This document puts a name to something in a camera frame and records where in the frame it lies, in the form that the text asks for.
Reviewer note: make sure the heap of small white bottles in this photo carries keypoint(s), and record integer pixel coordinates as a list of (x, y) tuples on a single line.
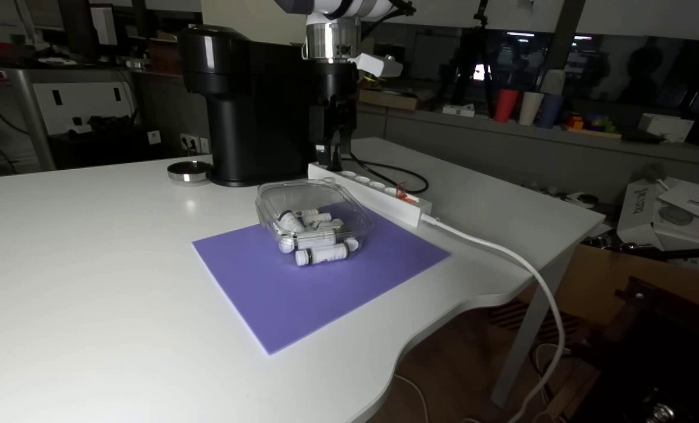
[(317, 235)]

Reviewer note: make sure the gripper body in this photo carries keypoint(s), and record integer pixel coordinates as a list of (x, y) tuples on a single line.
[(333, 82)]

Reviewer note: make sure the black coffee machine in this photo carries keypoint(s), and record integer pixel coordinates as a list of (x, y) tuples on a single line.
[(255, 106)]

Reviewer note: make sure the white cup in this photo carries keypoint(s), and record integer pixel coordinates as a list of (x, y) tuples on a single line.
[(530, 108)]

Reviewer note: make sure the camera on tripod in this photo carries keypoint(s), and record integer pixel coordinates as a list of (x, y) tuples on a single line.
[(473, 59)]

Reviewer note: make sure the stack of white boxes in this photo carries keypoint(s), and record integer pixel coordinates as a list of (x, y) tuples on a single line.
[(672, 217)]

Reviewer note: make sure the flat cardboard box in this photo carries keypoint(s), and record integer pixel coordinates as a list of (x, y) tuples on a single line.
[(393, 98)]

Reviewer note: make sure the double wall socket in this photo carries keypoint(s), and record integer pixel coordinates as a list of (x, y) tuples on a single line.
[(194, 144)]

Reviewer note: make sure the small white box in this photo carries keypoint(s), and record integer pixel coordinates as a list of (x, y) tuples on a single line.
[(458, 110)]

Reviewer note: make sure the round silver drip tray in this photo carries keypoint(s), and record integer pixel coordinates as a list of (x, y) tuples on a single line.
[(188, 170)]

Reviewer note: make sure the red cup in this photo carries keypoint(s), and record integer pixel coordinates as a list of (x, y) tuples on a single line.
[(506, 106)]

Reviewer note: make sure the heap of colourful toy blocks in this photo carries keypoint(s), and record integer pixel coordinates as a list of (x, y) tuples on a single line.
[(590, 124)]

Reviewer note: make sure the blue cup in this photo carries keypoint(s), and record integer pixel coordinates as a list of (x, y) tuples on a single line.
[(551, 111)]

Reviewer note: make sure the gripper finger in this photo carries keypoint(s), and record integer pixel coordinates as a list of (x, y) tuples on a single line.
[(338, 154), (321, 154)]

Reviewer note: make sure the metal table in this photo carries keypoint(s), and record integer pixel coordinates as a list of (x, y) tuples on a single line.
[(50, 111)]

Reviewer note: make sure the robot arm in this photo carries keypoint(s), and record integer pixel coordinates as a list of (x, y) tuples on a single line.
[(332, 41)]

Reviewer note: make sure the clear plastic container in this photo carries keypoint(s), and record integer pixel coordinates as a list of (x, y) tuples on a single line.
[(311, 217)]

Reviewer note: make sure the clear plastic container lid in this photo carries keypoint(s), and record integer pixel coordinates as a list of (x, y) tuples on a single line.
[(302, 200)]

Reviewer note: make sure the white power strip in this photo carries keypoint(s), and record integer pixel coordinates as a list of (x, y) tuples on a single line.
[(385, 197)]

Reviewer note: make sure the large cardboard box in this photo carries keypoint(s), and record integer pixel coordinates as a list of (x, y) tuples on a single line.
[(602, 282)]

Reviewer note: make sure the purple mat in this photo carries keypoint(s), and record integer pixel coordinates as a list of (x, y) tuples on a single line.
[(302, 294)]

